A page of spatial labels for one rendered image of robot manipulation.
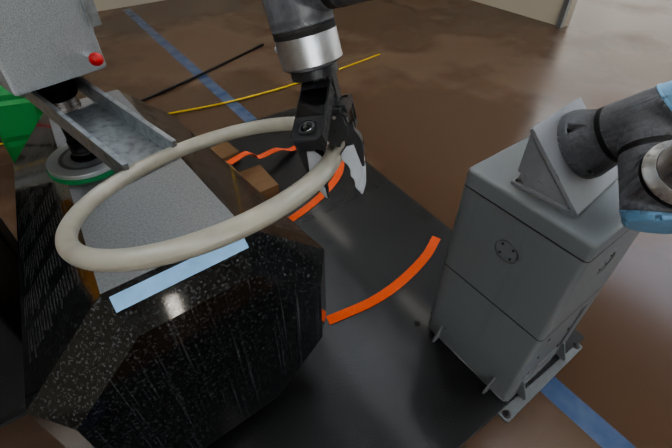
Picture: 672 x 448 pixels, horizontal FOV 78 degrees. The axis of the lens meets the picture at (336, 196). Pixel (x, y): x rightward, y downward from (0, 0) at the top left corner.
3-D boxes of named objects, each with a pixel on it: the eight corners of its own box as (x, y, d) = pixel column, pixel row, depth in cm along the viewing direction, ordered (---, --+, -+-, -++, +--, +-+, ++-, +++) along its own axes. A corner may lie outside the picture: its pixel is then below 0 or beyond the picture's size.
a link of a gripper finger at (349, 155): (381, 174, 71) (358, 127, 68) (377, 191, 66) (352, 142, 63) (364, 180, 72) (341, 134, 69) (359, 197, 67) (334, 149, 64)
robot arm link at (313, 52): (328, 31, 53) (261, 47, 56) (337, 69, 56) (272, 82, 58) (341, 21, 61) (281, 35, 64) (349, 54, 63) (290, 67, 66)
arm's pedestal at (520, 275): (484, 271, 202) (540, 116, 146) (582, 348, 171) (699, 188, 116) (409, 324, 179) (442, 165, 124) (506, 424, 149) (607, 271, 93)
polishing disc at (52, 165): (31, 166, 119) (29, 163, 118) (95, 131, 133) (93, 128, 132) (80, 189, 111) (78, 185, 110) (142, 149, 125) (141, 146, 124)
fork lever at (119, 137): (-14, 81, 115) (-24, 64, 112) (58, 60, 126) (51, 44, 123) (112, 193, 83) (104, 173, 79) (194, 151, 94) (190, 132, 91)
